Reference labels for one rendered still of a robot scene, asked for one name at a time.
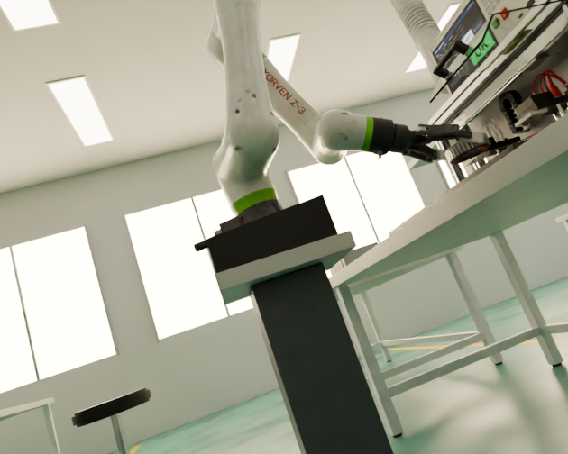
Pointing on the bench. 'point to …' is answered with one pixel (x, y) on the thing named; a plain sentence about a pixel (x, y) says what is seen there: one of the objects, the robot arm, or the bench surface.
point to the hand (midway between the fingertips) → (465, 147)
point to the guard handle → (449, 58)
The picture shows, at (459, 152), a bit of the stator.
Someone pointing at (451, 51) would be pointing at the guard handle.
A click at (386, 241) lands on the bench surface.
